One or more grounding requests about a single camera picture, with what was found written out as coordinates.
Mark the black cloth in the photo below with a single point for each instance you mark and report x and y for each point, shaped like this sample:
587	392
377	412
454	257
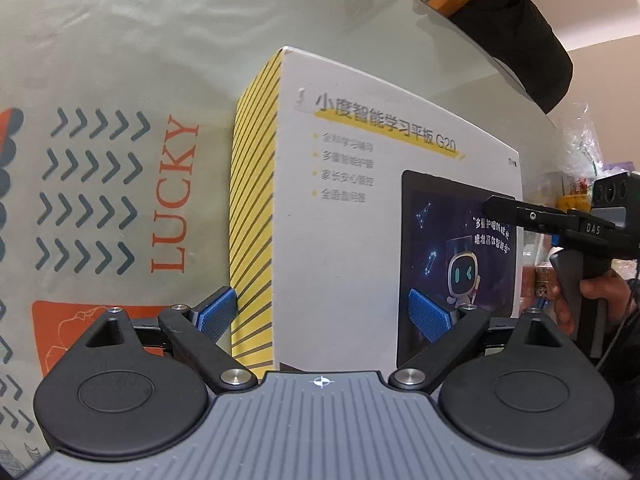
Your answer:
540	50

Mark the clear plastic bag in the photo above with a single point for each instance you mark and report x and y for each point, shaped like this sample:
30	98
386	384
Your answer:
582	150

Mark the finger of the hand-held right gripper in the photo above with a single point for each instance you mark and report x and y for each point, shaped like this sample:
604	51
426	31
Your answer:
530	216

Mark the white box lid tablet print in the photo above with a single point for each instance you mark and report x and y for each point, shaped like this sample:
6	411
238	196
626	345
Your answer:
350	220

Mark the person's right hand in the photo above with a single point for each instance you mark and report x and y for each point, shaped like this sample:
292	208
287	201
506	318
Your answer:
620	294

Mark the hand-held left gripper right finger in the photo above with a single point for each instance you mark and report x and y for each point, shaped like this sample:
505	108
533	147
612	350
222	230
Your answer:
425	317

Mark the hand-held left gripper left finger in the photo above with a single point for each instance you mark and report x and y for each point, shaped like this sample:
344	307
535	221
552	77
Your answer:
217	317

